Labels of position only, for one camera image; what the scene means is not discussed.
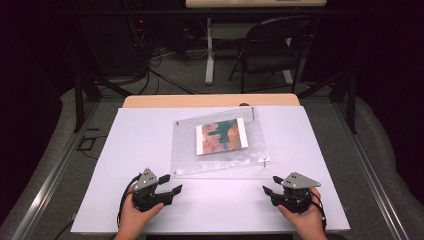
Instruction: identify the black folding chair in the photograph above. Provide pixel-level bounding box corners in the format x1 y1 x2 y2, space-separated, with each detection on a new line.
228 14 318 95

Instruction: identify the clear acrylic photo frame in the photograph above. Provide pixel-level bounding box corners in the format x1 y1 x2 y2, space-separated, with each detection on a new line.
169 106 272 178

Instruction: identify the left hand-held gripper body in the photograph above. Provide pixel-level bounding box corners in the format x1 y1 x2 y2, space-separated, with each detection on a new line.
131 167 175 213

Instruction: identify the black device with red light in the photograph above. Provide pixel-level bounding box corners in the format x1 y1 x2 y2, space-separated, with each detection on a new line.
131 17 148 45

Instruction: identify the white table cover board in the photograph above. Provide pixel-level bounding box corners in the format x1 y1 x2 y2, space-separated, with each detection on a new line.
70 105 351 234

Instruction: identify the aluminium floor rail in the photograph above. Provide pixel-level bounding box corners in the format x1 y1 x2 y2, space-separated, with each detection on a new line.
332 99 406 235
11 99 101 240

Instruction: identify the black metal crossbar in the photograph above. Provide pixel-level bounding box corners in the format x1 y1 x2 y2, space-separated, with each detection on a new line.
59 7 368 17

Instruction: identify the person's right hand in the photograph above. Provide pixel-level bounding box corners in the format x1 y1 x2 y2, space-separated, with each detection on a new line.
277 187 330 240

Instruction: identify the black metal stand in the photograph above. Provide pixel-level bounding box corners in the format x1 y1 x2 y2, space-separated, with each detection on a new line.
297 69 359 135
73 71 133 134

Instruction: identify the bundle of floor cables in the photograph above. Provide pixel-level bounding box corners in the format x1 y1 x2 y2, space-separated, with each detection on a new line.
131 46 198 96

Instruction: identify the painting print card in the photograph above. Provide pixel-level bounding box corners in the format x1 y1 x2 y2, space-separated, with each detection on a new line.
195 117 250 157

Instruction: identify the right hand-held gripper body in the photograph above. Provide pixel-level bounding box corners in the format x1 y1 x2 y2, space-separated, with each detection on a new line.
270 171 322 215

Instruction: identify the person's left hand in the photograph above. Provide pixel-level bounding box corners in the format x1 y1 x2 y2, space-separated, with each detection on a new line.
115 188 166 240

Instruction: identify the white-legged desk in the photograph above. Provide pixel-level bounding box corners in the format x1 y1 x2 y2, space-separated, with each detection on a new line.
185 0 328 86

